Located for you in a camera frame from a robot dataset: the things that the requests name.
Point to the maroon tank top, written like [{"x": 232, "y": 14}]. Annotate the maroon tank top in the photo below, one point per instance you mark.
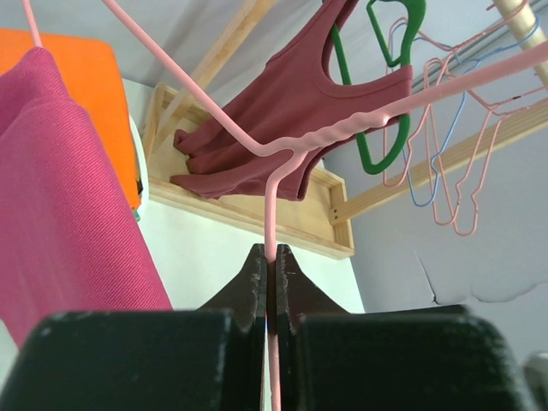
[{"x": 292, "y": 95}]

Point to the green plastic hanger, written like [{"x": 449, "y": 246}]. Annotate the green plastic hanger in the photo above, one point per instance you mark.
[{"x": 392, "y": 86}]

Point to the wooden clothes rack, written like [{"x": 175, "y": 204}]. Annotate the wooden clothes rack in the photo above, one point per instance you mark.
[{"x": 294, "y": 187}]

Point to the pink trousers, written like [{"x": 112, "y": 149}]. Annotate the pink trousers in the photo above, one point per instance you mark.
[{"x": 69, "y": 239}]

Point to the blue wire hanger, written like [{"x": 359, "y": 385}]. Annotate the blue wire hanger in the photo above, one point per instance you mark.
[{"x": 469, "y": 65}]

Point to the orange folded cloth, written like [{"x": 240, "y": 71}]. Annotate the orange folded cloth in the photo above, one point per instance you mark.
[{"x": 94, "y": 94}]

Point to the white laundry basket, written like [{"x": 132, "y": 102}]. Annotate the white laundry basket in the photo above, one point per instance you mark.
[{"x": 143, "y": 178}]

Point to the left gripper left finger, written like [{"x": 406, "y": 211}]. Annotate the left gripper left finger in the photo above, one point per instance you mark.
[{"x": 211, "y": 358}]

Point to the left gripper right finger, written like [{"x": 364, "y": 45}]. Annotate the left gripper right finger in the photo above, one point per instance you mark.
[{"x": 437, "y": 358}]

